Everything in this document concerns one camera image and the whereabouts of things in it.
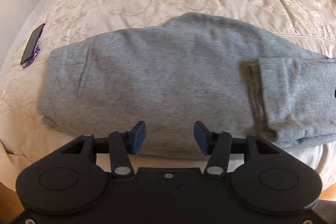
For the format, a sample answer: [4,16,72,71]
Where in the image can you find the cream embroidered bedspread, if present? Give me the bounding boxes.
[1,0,335,189]

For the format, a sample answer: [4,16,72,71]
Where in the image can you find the black smartphone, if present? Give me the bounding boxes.
[20,23,45,66]

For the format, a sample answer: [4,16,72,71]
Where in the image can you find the grey speckled pants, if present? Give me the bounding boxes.
[37,13,335,158]

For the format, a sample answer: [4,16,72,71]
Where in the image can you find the purple beaded phone strap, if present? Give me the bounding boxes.
[22,41,42,69]

